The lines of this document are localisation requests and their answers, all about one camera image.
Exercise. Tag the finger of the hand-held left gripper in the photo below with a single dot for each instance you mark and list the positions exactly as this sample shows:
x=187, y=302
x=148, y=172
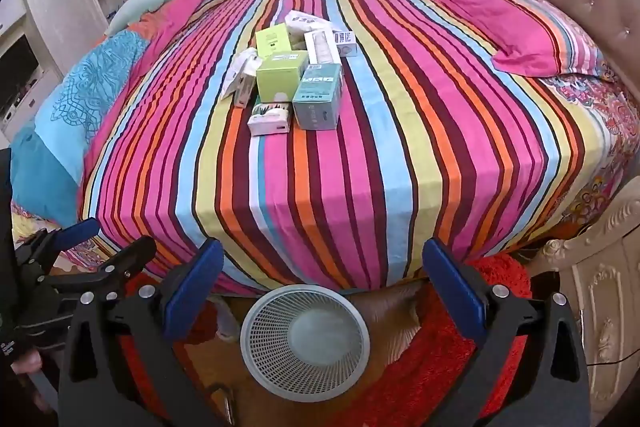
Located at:
x=132, y=254
x=75, y=233

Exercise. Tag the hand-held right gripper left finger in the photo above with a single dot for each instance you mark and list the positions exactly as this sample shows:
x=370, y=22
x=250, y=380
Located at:
x=195, y=292

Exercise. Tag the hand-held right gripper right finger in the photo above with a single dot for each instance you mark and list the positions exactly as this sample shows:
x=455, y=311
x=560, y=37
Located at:
x=455, y=292

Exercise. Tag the grey plastic mesh basket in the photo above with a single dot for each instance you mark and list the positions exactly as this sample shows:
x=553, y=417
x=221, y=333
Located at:
x=305, y=342

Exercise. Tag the grey white box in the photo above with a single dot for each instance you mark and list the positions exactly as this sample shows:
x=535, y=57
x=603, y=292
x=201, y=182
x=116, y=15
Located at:
x=245, y=92

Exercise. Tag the large white pouch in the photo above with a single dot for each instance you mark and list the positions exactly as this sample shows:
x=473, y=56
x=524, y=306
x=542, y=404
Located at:
x=239, y=67

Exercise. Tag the teal box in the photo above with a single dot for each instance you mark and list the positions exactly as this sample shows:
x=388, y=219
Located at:
x=317, y=99

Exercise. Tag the large green box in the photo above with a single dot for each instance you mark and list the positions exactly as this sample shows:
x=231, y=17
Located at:
x=281, y=77

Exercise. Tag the small white blue box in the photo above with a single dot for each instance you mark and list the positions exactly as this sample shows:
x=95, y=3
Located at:
x=345, y=43

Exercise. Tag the long white box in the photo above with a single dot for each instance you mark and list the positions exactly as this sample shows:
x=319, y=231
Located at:
x=320, y=47

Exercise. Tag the small white printed pouch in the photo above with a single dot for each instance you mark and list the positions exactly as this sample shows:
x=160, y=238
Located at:
x=302, y=19

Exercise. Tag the person's left hand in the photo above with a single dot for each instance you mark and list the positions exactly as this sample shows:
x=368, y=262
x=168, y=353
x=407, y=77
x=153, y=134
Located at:
x=26, y=363

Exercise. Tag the white bed leg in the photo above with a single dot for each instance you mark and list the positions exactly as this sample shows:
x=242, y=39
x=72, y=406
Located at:
x=225, y=322

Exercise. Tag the red shaggy rug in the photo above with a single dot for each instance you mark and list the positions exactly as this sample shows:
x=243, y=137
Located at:
x=435, y=357

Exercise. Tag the blue and pink quilt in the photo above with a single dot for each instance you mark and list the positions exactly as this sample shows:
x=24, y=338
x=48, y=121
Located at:
x=75, y=107

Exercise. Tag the striped bed sheet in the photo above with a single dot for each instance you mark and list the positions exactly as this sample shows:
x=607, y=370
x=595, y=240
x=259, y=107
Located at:
x=400, y=157

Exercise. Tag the ornate cream bedside cabinet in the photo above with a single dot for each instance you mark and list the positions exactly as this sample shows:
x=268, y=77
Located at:
x=600, y=307

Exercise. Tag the black television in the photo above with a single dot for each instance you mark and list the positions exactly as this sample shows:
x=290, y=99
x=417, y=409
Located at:
x=17, y=74

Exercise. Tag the light green pillow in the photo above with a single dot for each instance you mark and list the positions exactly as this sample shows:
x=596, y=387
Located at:
x=150, y=2

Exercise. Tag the large pink pillow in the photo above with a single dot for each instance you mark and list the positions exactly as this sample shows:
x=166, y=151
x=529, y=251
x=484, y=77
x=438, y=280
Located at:
x=525, y=27

